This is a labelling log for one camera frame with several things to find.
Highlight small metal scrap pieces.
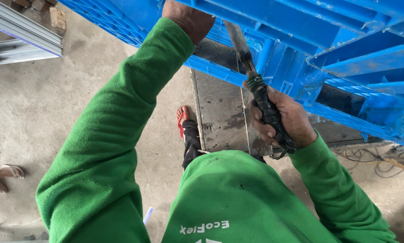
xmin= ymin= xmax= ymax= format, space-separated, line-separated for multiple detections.
xmin=0 ymin=224 xmax=49 ymax=241

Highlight knife with black handle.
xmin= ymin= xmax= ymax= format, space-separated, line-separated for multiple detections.
xmin=224 ymin=20 xmax=297 ymax=160

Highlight blue plastic pallet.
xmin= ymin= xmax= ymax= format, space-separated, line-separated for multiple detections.
xmin=58 ymin=0 xmax=404 ymax=149

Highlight red flip-flop sandal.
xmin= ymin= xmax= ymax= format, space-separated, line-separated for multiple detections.
xmin=176 ymin=106 xmax=190 ymax=139

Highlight white blue plastic strip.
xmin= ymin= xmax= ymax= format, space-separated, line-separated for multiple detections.
xmin=143 ymin=206 xmax=154 ymax=225

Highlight wooden blocks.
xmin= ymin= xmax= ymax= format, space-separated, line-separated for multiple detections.
xmin=12 ymin=0 xmax=67 ymax=34

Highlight person's left hand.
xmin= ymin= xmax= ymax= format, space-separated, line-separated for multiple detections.
xmin=162 ymin=0 xmax=216 ymax=45

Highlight stack of aluminium profiles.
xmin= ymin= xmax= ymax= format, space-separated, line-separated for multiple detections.
xmin=0 ymin=0 xmax=63 ymax=67

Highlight wooden stick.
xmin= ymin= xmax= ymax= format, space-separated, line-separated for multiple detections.
xmin=384 ymin=158 xmax=404 ymax=176

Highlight person's green sweatshirt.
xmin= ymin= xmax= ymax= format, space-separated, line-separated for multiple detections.
xmin=161 ymin=150 xmax=341 ymax=243

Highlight person's black trouser leg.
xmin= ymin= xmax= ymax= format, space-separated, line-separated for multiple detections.
xmin=182 ymin=119 xmax=203 ymax=170

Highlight tangle of black cables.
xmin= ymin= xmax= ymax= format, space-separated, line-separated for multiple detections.
xmin=334 ymin=148 xmax=404 ymax=179

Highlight person's right hand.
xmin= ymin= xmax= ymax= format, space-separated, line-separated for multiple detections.
xmin=243 ymin=80 xmax=318 ymax=149

